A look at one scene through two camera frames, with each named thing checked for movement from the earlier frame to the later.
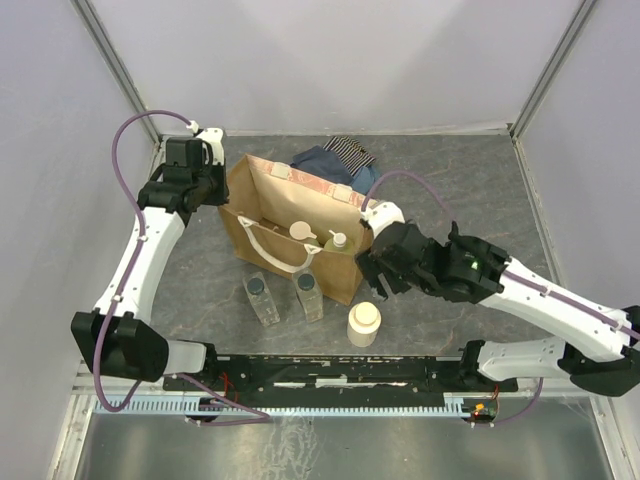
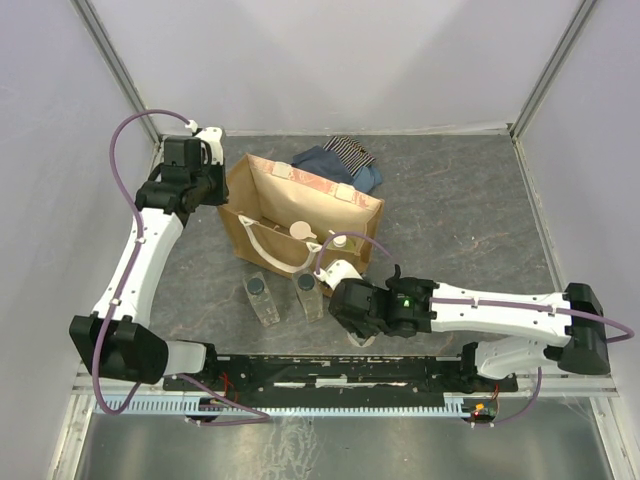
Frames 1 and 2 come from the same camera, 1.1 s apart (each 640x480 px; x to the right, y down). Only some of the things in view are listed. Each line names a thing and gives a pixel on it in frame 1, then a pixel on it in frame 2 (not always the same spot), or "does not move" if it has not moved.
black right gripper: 372,266 -> 360,331
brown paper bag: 284,222 does not move
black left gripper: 221,195 does not move
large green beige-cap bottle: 301,231 does not move
